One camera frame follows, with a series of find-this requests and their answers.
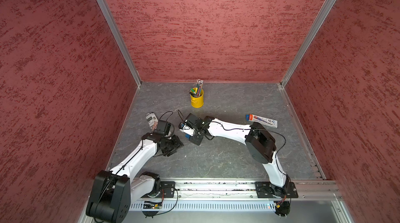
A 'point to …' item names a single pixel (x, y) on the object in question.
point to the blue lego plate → (187, 135)
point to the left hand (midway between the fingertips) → (180, 150)
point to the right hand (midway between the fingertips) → (196, 139)
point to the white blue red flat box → (265, 121)
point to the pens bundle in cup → (196, 91)
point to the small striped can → (152, 120)
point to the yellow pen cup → (197, 102)
